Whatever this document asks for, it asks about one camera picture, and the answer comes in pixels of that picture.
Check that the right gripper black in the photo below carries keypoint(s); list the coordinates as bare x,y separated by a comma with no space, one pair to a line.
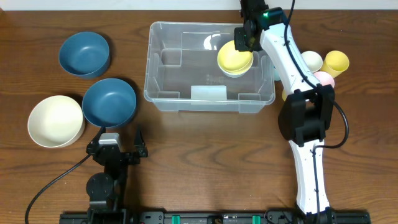
243,43

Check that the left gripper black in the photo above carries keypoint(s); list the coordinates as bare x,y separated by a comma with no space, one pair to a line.
116,154

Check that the yellow small bowl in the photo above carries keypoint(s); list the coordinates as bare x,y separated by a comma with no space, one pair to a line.
233,60

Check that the grey small bowl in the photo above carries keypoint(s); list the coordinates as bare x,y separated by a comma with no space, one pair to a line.
235,74

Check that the yellow cup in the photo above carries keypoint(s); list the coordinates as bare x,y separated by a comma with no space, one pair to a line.
335,63
284,95

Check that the cream cup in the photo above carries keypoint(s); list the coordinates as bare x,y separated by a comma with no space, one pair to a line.
313,60

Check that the pink cup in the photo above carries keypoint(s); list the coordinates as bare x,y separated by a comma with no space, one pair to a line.
325,78

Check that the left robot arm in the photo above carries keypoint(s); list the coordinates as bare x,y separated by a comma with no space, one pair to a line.
106,189

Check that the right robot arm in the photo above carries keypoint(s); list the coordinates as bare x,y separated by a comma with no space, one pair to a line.
307,110

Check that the clear plastic storage container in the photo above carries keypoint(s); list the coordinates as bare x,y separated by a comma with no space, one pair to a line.
182,73

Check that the near dark blue bowl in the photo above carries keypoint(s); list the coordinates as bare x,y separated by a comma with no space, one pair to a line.
110,102

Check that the dark blue bowl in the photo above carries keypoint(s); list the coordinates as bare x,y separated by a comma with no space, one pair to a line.
110,102
85,55

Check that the light blue cup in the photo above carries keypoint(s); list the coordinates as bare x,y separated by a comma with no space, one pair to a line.
276,75

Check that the large cream bowl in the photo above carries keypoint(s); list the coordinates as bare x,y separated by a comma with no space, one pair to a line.
56,121

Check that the far dark blue bowl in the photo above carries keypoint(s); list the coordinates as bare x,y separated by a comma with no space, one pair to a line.
85,55

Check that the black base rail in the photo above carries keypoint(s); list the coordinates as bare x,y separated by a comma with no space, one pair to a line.
271,216

